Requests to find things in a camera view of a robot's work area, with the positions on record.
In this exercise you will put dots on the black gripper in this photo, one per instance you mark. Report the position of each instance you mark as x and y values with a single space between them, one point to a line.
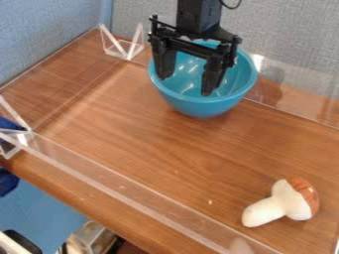
199 36

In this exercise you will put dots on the white brown toy mushroom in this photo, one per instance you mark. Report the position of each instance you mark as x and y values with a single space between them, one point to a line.
294 199

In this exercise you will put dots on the blue bowl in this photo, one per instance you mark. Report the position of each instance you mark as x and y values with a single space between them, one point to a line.
181 89

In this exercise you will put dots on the clear acrylic back barrier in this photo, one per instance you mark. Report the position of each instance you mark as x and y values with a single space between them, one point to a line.
298 90

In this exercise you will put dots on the clear acrylic barrier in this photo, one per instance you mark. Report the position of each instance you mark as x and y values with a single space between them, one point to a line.
201 228
298 90

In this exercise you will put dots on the clear acrylic front barrier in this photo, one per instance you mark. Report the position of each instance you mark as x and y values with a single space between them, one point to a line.
201 228

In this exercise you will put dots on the clear box below table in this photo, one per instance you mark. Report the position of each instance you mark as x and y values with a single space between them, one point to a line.
93 239

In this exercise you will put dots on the black white object below table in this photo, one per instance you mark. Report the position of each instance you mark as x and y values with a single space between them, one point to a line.
14 243

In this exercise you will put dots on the clear acrylic corner bracket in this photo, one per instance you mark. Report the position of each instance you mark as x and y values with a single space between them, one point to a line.
121 48

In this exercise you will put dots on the clear acrylic left bracket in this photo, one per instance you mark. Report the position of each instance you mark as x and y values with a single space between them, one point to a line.
15 131

